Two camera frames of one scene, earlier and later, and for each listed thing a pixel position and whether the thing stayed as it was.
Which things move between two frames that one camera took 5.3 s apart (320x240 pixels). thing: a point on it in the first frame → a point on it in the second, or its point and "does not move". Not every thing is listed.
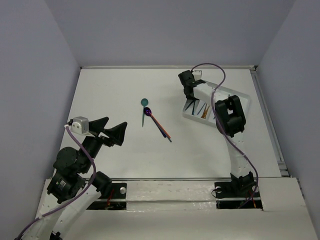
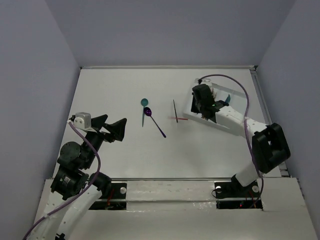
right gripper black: (191, 98) → (193, 108)
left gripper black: (102, 136) does not move
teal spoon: (144, 102) does not move
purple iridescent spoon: (147, 111) does not move
